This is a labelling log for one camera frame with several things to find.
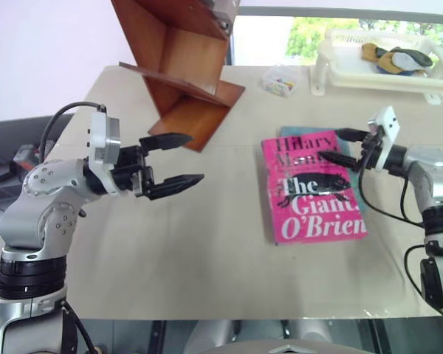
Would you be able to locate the small clear plastic box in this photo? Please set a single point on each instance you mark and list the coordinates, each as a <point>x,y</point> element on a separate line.
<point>280,83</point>

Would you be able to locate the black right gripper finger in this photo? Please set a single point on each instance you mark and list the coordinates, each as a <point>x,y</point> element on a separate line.
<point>354,134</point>
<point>341,159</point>

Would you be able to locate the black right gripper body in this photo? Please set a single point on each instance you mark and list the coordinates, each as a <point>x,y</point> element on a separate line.
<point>371,153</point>

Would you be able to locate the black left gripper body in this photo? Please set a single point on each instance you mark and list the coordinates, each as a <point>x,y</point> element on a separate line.
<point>129,166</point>

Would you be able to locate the pink paperback book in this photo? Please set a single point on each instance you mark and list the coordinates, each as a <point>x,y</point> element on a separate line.
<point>310,214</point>

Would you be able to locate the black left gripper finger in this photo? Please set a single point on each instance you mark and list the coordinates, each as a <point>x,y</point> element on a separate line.
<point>170,141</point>
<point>177,183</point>

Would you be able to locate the teal book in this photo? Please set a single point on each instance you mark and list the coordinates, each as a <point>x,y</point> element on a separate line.
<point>302,131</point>

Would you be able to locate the white plastic basket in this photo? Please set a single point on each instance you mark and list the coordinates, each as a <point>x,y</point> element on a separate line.
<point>354,75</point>

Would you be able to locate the red and black tool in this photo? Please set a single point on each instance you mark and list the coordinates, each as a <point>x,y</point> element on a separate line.
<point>24,160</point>

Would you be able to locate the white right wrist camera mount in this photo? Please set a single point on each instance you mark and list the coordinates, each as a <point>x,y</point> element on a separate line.
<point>388,129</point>

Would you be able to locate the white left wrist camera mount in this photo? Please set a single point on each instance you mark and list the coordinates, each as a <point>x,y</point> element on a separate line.
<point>97,147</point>

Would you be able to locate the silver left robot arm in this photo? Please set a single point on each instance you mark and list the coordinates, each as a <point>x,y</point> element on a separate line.
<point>29,217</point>

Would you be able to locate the grey metal bracket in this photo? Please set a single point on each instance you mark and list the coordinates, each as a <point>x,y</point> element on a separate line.
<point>223,16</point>

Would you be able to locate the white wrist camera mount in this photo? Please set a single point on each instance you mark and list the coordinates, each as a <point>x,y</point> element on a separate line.
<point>97,147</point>
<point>388,129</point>

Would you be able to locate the wooden bookshelf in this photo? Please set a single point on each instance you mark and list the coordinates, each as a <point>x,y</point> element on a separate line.
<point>184,62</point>

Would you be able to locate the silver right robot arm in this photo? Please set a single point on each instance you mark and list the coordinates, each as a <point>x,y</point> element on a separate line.
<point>424,184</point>

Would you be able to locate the dark grey sofa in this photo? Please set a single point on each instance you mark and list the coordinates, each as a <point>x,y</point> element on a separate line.
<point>7,132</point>

